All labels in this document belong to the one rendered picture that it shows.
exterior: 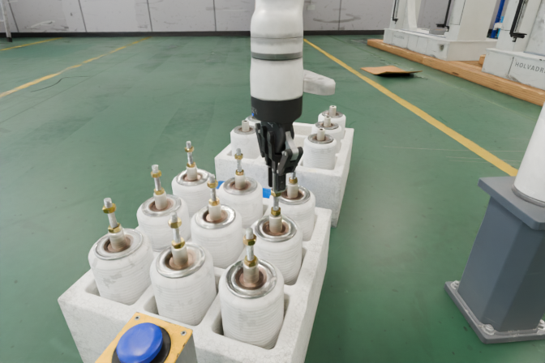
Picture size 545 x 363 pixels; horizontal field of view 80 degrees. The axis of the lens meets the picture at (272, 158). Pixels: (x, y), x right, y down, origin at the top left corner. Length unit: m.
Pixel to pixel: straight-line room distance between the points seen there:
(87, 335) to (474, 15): 3.70
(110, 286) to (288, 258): 0.29
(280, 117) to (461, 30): 3.38
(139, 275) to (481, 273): 0.65
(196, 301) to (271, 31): 0.40
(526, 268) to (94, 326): 0.74
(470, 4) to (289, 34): 3.39
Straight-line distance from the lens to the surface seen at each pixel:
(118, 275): 0.59
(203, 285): 0.54
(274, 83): 0.43
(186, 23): 6.82
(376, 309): 0.82
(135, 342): 0.37
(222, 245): 0.61
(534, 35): 3.20
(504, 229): 0.74
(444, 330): 0.84
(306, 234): 0.69
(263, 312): 0.49
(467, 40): 3.81
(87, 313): 0.64
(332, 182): 0.93
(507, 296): 0.80
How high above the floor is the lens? 0.62
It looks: 26 degrees down
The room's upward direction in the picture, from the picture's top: straight up
